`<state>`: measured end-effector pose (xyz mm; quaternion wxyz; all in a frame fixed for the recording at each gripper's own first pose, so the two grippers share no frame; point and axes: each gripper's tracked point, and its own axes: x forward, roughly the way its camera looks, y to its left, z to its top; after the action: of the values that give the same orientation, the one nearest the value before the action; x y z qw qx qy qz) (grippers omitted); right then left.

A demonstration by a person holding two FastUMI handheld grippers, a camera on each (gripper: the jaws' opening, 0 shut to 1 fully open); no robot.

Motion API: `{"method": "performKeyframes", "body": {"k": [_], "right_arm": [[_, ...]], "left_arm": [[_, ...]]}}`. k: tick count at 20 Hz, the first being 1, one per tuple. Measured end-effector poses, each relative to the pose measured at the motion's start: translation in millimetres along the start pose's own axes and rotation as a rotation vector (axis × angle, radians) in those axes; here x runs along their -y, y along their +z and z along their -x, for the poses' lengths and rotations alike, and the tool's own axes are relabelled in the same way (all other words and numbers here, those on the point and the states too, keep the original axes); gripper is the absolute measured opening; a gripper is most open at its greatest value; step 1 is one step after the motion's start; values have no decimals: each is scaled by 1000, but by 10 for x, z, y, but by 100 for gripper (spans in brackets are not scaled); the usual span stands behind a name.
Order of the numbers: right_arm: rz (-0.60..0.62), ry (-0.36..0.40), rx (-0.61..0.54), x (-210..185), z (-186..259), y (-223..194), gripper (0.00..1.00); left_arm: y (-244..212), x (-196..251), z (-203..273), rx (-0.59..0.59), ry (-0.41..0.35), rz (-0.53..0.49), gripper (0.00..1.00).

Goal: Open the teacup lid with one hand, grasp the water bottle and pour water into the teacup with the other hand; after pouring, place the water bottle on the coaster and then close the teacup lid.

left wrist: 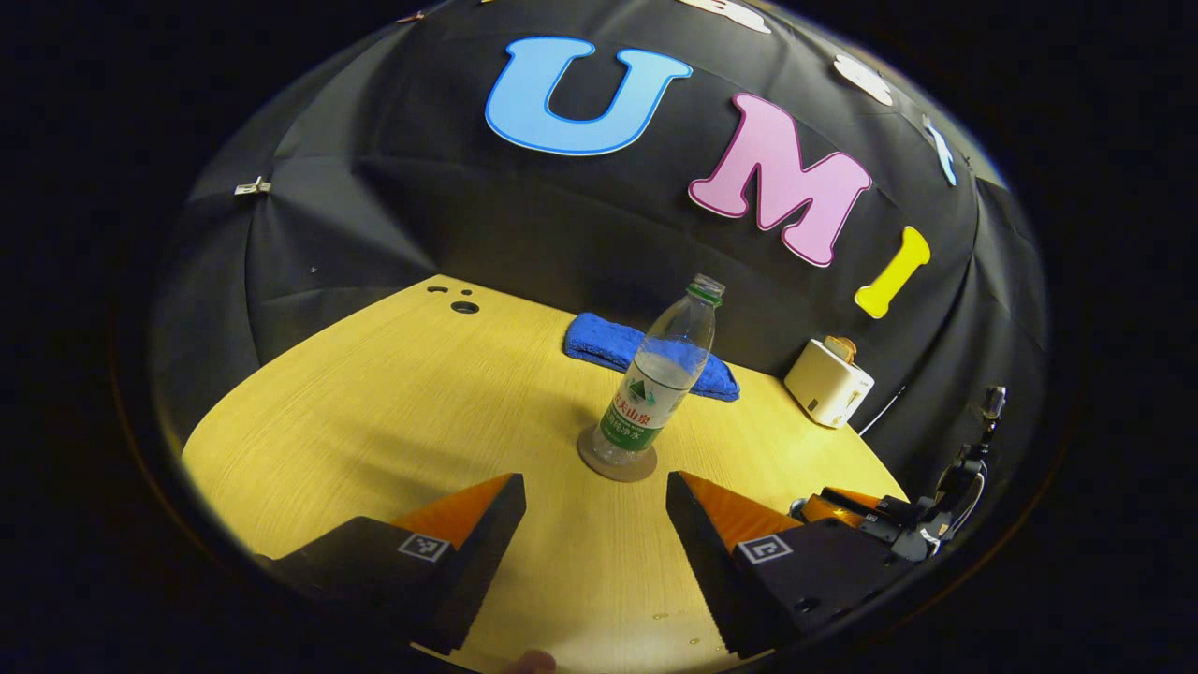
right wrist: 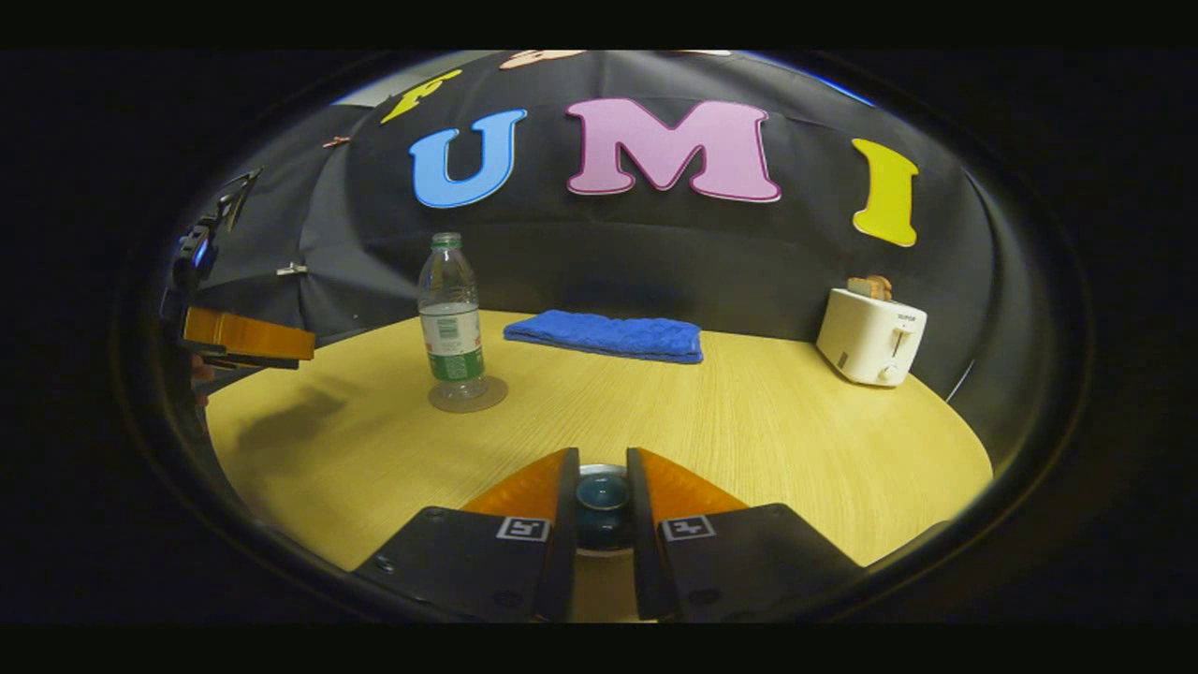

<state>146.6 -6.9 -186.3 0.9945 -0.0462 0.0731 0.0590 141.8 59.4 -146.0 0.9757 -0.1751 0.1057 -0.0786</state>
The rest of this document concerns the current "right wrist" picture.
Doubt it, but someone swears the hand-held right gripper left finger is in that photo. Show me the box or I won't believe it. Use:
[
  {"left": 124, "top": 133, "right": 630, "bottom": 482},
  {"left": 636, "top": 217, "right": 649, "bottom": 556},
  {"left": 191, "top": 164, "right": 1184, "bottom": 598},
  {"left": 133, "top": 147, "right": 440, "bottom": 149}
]
[{"left": 354, "top": 447, "right": 581, "bottom": 623}]

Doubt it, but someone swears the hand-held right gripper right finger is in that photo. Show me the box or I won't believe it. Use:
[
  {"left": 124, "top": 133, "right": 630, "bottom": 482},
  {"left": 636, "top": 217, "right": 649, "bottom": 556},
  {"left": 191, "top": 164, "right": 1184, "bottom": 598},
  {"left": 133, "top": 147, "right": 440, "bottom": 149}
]
[{"left": 625, "top": 447, "right": 864, "bottom": 623}]

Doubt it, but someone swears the teal teacup lid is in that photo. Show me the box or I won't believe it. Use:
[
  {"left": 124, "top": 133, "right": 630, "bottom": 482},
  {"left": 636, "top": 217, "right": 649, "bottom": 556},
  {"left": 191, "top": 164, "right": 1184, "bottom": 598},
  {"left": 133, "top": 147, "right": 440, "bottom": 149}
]
[{"left": 577, "top": 475, "right": 630, "bottom": 551}]

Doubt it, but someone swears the ceramic teacup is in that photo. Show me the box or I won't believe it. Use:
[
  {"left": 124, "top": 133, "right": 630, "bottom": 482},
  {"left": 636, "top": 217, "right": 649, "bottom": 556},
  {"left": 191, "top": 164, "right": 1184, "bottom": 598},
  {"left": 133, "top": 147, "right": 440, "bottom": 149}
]
[{"left": 573, "top": 462, "right": 635, "bottom": 561}]

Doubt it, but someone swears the round brown coaster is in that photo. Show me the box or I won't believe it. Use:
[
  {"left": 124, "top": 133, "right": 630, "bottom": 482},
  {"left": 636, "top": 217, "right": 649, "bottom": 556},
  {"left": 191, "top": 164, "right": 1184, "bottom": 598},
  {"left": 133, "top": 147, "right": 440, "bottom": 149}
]
[{"left": 428, "top": 374, "right": 509, "bottom": 414}]

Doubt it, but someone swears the clear plastic water bottle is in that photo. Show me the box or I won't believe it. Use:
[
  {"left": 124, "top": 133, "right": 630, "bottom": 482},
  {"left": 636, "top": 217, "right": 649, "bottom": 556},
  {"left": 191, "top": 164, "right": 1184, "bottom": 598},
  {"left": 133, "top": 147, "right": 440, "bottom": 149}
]
[{"left": 416, "top": 232, "right": 488, "bottom": 403}]

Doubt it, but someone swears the blue folded towel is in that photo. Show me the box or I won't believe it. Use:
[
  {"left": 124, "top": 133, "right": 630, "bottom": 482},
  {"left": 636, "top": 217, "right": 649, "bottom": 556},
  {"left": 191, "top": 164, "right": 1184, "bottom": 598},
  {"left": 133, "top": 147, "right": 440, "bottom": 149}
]
[{"left": 503, "top": 310, "right": 705, "bottom": 365}]

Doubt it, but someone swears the black backdrop cloth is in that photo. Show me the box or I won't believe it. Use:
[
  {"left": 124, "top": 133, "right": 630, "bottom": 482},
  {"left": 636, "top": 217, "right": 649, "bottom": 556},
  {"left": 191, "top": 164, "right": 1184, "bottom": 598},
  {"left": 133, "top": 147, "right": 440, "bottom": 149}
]
[{"left": 201, "top": 51, "right": 1021, "bottom": 469}]

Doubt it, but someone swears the white toaster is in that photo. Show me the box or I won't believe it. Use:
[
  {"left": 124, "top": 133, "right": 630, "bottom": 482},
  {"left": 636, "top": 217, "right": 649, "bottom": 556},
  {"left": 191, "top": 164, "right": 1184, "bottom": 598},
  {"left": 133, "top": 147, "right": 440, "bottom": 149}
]
[{"left": 816, "top": 287, "right": 928, "bottom": 388}]

